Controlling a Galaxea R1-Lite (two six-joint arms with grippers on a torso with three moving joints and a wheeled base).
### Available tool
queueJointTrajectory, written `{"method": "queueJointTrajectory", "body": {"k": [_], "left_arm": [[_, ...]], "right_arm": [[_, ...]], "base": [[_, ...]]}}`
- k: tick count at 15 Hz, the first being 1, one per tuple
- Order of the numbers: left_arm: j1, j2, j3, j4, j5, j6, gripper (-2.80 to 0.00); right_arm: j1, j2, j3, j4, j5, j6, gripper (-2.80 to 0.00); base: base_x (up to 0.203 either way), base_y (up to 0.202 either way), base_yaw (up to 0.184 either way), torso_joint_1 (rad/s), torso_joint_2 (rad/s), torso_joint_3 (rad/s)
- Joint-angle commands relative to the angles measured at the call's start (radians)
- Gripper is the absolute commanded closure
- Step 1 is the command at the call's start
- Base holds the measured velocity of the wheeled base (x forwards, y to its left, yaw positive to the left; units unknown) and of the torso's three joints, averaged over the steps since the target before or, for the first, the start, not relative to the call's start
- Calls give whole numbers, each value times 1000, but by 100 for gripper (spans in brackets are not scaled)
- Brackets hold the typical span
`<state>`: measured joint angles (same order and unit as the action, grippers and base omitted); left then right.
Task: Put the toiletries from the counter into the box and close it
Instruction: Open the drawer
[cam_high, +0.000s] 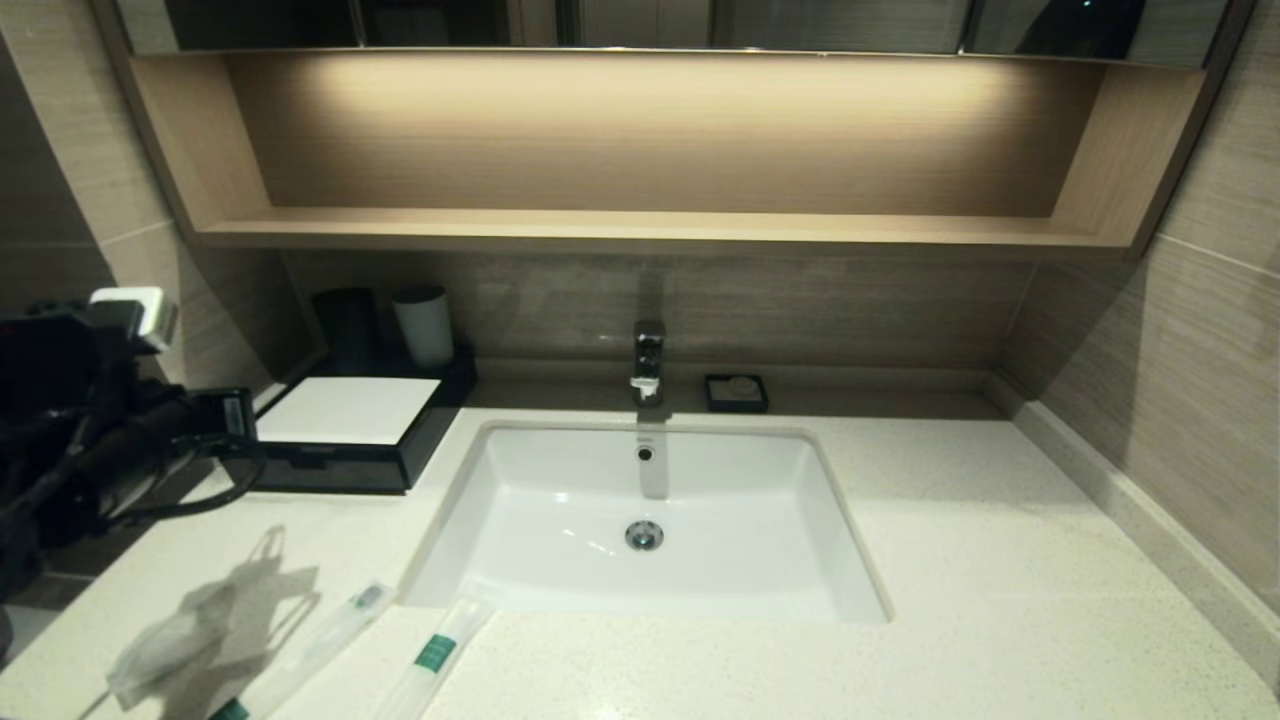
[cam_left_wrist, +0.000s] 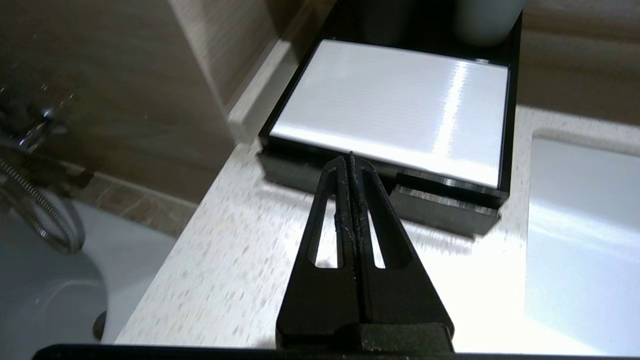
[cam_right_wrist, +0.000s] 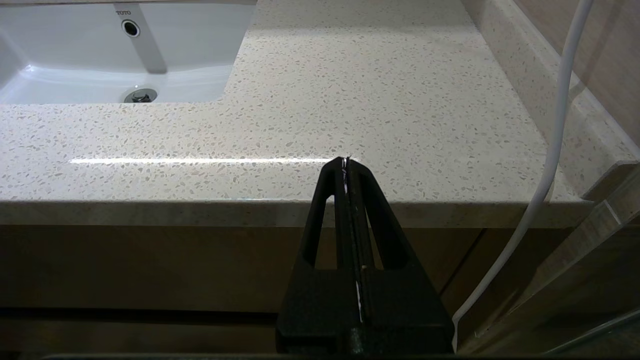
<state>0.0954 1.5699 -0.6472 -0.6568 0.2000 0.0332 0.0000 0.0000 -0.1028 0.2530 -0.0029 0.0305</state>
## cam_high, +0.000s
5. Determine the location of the black cup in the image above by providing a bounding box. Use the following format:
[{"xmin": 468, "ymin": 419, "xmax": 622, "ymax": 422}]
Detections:
[{"xmin": 312, "ymin": 288, "xmax": 381, "ymax": 377}]

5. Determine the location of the black box with white lid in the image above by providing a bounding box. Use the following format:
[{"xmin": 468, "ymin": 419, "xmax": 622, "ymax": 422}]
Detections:
[{"xmin": 250, "ymin": 345, "xmax": 479, "ymax": 496}]

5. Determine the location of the glossy black drawer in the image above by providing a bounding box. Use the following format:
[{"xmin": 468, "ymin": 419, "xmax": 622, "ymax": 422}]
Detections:
[{"xmin": 255, "ymin": 445, "xmax": 411, "ymax": 495}]

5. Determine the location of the clear plastic sachet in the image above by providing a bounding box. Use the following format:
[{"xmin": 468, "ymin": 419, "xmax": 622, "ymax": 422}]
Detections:
[{"xmin": 105, "ymin": 598, "xmax": 236, "ymax": 709}]

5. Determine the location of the white cup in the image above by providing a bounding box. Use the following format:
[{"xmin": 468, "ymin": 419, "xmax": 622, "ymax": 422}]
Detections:
[{"xmin": 393, "ymin": 287, "xmax": 456, "ymax": 371}]

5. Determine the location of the clear wrapped toothbrush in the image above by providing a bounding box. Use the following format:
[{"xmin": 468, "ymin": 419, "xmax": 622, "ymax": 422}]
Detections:
[{"xmin": 208, "ymin": 578, "xmax": 399, "ymax": 720}]

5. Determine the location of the white packet with green band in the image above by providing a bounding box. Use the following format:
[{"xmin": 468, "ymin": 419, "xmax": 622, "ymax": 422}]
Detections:
[{"xmin": 375, "ymin": 597, "xmax": 496, "ymax": 720}]

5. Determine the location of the chrome faucet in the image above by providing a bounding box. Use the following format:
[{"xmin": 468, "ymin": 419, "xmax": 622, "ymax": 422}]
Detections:
[{"xmin": 630, "ymin": 320, "xmax": 669, "ymax": 409}]

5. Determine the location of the black soap dish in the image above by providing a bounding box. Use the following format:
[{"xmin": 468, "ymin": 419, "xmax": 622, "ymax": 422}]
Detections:
[{"xmin": 704, "ymin": 374, "xmax": 770, "ymax": 415}]

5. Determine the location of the white sink basin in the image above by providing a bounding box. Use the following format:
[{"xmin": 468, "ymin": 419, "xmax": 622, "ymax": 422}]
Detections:
[{"xmin": 400, "ymin": 420, "xmax": 891, "ymax": 623}]

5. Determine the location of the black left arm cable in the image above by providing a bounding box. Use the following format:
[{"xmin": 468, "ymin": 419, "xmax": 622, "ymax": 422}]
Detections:
[{"xmin": 100, "ymin": 440, "xmax": 267, "ymax": 523}]

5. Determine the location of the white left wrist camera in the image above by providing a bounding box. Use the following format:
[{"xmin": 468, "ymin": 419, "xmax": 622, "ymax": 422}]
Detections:
[{"xmin": 90, "ymin": 287, "xmax": 179, "ymax": 353}]

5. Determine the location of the wooden wall niche shelf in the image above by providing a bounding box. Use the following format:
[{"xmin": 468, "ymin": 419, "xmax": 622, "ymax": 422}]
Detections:
[{"xmin": 128, "ymin": 50, "xmax": 1209, "ymax": 261}]

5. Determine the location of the mirrored wall cabinet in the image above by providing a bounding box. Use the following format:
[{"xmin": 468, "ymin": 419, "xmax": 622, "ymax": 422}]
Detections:
[{"xmin": 98, "ymin": 0, "xmax": 1256, "ymax": 67}]

